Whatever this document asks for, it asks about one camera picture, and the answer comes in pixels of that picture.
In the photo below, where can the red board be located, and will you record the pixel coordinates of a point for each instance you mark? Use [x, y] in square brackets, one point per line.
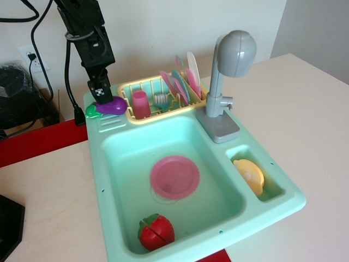
[41, 141]

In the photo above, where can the pink plate in rack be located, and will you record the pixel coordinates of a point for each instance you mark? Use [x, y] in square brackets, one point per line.
[174, 86]

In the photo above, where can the pink toy cup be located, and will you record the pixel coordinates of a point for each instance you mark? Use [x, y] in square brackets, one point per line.
[141, 108]

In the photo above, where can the white wall outlet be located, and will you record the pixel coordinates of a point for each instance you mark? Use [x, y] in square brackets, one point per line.
[30, 56]

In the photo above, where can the red toy strawberry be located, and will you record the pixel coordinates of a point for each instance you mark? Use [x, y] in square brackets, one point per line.
[155, 232]

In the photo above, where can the black bag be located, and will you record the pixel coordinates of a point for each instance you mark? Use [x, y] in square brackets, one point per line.
[21, 102]

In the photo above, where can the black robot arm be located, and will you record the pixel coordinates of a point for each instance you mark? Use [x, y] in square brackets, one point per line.
[81, 13]

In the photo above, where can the teal plate in rack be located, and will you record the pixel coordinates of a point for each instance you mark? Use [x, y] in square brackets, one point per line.
[181, 85]

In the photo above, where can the white plate in rack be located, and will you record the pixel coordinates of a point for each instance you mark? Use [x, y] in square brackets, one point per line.
[193, 67]

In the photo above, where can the pink toy plate in basin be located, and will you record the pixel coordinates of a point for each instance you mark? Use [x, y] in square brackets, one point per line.
[175, 177]

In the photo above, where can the yellow dish rack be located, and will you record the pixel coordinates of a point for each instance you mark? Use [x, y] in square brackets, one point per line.
[155, 85]

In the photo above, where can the mint green toy sink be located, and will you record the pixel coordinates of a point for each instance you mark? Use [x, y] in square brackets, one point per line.
[220, 212]

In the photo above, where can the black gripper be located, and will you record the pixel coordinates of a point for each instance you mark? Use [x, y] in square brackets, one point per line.
[94, 48]

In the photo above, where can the pink utensil in rack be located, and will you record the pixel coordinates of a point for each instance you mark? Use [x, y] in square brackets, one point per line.
[186, 73]

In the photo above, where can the purple toy eggplant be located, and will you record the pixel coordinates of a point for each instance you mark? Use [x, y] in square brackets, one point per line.
[118, 106]

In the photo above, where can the black base at left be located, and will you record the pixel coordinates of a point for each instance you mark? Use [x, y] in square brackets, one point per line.
[12, 224]

